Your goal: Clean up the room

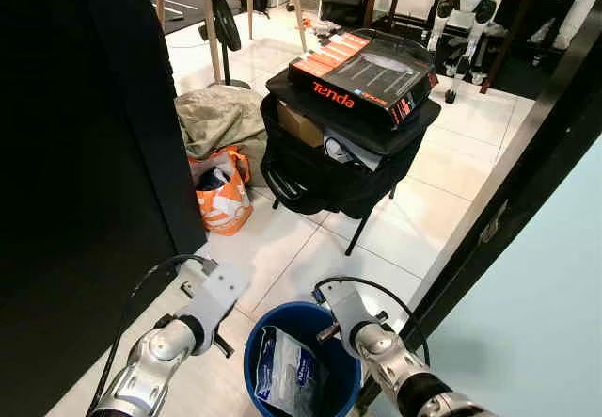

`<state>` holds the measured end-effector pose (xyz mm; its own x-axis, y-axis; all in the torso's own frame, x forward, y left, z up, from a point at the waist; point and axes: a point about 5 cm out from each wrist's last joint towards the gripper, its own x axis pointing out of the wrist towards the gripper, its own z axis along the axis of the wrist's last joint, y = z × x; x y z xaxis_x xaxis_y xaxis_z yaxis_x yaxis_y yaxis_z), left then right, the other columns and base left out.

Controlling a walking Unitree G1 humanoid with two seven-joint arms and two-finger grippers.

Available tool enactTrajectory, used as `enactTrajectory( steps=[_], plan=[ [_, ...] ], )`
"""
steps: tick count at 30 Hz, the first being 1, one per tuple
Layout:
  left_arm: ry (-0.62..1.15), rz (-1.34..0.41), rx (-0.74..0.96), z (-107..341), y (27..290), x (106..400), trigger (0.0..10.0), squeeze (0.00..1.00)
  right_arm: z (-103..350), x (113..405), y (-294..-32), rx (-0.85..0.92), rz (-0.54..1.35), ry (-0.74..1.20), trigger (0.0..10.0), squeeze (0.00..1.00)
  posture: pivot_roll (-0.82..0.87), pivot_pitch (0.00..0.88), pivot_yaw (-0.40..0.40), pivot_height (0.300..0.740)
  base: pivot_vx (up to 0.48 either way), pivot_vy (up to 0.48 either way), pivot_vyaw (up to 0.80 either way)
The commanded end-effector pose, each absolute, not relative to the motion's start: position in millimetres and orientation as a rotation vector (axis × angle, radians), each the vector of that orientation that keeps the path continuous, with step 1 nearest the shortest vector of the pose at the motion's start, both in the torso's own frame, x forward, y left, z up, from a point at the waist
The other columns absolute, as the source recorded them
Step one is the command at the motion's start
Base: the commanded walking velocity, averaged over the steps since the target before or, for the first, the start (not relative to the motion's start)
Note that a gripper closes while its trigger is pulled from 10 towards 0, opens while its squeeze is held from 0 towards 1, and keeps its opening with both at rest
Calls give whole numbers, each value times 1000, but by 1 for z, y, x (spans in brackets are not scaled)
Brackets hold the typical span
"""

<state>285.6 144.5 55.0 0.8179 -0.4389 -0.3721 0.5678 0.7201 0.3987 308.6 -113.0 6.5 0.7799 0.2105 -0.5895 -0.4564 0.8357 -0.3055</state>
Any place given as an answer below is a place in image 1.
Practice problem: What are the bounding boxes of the clear plastic packet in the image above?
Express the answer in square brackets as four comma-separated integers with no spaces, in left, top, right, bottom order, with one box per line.
[254,326,319,416]

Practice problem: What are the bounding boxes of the blue plastic bin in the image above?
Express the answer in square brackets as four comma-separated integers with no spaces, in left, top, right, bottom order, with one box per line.
[243,301,363,417]

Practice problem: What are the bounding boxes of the orange shopping bag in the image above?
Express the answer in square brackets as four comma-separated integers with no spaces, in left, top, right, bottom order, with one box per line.
[188,146,255,237]

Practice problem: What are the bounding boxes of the black folding chair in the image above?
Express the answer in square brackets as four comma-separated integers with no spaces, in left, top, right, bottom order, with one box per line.
[261,59,441,256]

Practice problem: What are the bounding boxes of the white grey papers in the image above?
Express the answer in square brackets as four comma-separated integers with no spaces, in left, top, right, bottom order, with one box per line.
[325,135,382,168]

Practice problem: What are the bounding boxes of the brown cardboard box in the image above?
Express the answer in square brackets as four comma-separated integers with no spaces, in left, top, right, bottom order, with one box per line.
[277,102,325,147]

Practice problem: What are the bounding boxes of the beige cloth bundle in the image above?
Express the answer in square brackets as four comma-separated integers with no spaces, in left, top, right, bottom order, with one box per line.
[175,85,269,187]

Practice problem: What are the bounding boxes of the black door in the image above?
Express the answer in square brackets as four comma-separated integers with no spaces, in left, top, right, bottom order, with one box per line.
[0,0,208,417]

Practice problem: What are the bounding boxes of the black orange Tenda box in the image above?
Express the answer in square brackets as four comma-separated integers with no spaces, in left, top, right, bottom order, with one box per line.
[288,29,439,124]

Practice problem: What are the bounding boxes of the black standing fan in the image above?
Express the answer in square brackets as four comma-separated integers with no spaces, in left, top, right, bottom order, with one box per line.
[198,0,253,90]

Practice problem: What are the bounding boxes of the white humanoid robot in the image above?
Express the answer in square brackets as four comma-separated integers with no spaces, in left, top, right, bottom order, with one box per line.
[428,0,504,104]

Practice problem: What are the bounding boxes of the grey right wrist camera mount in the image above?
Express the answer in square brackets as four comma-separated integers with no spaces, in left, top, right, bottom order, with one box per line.
[320,281,377,338]

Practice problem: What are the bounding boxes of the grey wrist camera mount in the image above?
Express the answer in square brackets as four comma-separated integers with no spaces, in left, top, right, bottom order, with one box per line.
[320,281,377,338]
[183,260,250,329]

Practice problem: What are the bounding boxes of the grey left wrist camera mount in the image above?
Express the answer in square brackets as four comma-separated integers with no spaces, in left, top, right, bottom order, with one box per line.
[183,260,250,329]

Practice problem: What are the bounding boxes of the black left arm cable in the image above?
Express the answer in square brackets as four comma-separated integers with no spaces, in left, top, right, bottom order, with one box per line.
[113,254,213,409]

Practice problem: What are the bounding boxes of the black door frame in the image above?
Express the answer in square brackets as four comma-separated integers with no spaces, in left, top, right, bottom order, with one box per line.
[362,0,602,413]

